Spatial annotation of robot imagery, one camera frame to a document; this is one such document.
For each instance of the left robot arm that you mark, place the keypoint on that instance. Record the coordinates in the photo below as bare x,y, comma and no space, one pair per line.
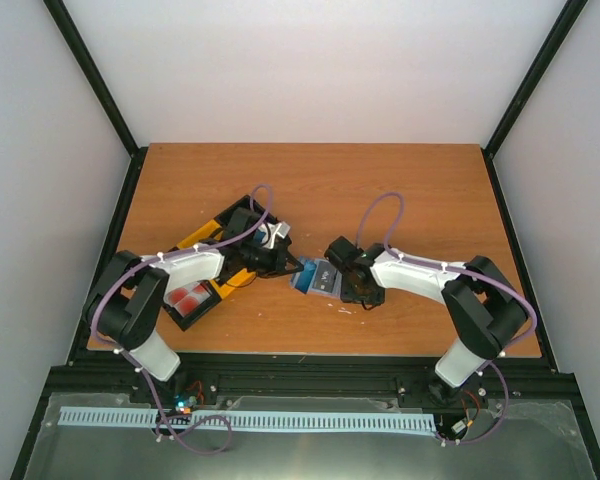
124,305

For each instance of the pink leather card holder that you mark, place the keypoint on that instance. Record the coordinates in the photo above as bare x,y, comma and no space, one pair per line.
311,291

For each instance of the right black frame post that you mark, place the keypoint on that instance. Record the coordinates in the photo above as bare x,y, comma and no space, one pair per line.
559,31

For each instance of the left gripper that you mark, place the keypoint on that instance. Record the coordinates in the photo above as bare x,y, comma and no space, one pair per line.
282,255

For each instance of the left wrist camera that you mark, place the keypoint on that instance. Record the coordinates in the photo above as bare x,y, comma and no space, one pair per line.
272,233

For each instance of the left black frame post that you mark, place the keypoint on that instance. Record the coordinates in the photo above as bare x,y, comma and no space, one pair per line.
73,39

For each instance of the red and white card stack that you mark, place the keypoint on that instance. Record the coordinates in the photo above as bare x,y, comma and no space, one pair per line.
187,299

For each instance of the blue card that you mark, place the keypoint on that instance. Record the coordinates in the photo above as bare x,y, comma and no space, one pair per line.
302,281

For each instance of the black aluminium rail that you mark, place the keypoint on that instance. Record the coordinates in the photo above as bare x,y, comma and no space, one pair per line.
404,380

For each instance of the light blue cable duct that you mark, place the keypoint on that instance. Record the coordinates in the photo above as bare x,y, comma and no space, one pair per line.
255,421

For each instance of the three-compartment card bin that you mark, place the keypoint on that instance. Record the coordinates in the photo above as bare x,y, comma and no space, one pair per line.
220,268

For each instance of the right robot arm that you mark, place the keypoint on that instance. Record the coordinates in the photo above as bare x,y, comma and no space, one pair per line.
488,315

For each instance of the black frame post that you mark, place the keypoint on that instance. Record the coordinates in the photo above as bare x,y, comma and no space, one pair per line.
73,39
559,31

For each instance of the black VIP card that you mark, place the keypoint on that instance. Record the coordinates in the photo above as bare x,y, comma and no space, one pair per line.
327,279

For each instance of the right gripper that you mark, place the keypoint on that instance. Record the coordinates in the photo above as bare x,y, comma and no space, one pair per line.
347,295

